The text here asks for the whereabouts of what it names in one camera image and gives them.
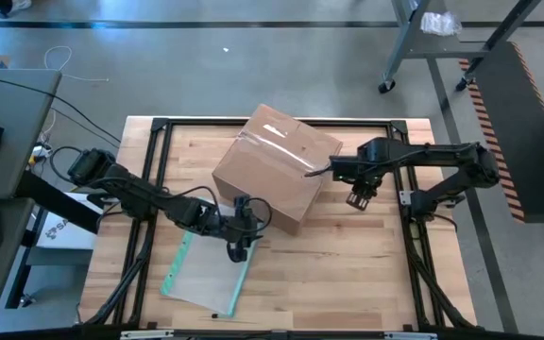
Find power strip with plugs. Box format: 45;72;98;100
26;141;55;166

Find brown cardboard box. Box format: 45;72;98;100
211;103;345;237

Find black aluminium table frame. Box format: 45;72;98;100
74;116;480;332

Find white printed box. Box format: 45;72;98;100
34;192;99;251

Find white floor cable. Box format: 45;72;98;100
42;44;111;84

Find grey desk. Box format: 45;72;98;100
0;67;63;334

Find person's shoe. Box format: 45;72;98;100
0;0;33;13

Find black desk cable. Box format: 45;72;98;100
0;72;123;144

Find silver aluminium rail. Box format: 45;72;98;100
119;329;175;340
383;331;439;340

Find clear plastic bag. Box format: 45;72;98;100
419;10;463;38

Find grey metal cart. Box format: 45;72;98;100
378;0;543;94

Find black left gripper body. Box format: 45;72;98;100
214;194;266;264

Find black desk support bar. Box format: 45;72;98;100
14;168;102;236

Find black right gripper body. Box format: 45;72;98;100
346;137;389;212

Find dark platform hazard stripes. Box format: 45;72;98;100
458;41;544;225

